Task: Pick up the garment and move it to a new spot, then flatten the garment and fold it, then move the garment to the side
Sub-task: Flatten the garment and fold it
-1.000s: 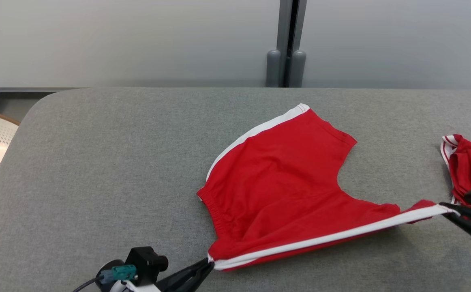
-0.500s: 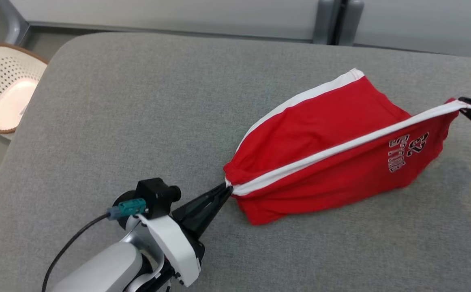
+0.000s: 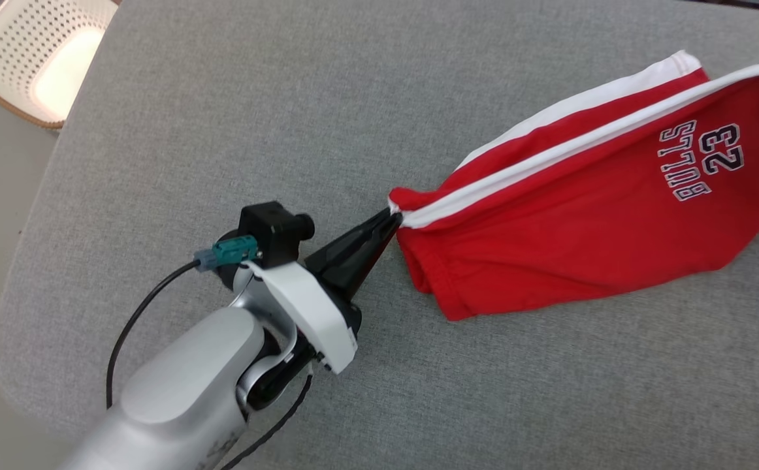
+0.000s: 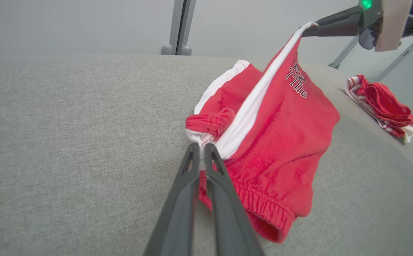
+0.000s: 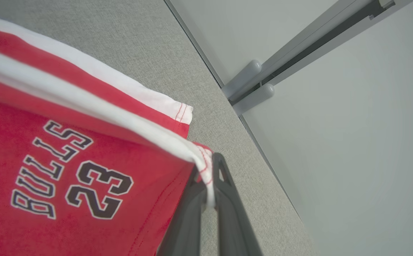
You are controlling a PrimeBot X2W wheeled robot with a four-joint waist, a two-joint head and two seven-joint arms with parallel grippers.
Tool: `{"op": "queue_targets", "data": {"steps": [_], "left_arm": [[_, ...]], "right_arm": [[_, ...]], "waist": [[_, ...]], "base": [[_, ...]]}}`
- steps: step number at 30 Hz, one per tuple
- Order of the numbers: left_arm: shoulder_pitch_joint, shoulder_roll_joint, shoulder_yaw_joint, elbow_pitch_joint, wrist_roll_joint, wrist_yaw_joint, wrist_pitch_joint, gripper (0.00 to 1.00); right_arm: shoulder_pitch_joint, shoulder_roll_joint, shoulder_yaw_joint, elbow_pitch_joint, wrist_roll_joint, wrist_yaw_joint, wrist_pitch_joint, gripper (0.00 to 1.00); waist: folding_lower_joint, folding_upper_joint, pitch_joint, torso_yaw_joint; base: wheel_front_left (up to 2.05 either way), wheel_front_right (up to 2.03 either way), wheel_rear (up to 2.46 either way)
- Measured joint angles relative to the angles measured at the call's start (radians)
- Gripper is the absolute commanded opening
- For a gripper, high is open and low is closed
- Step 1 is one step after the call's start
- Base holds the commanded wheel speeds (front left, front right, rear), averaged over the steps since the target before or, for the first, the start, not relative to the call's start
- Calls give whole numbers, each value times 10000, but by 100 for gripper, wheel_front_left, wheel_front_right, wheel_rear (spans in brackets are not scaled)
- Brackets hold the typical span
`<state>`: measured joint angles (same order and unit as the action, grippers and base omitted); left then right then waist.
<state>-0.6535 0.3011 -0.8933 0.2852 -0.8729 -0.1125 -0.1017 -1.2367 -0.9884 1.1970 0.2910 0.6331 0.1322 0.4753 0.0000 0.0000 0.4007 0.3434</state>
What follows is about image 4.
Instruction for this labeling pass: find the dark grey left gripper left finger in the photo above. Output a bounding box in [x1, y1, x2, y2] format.
[143, 143, 202, 256]

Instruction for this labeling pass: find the red white basketball jersey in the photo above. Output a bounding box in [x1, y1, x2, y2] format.
[345, 74, 413, 144]

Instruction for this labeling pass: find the grey fabric sofa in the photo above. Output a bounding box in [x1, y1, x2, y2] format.
[0, 53, 413, 256]

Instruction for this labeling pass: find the grey metal strut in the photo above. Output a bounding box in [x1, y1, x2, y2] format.
[328, 36, 359, 70]
[372, 35, 413, 83]

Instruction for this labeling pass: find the red shorts white trim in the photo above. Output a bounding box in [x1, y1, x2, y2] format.
[185, 21, 341, 244]

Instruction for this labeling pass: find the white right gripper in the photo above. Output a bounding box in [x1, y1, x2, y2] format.
[301, 0, 413, 52]

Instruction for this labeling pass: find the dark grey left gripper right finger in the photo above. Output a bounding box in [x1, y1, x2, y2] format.
[204, 143, 266, 256]

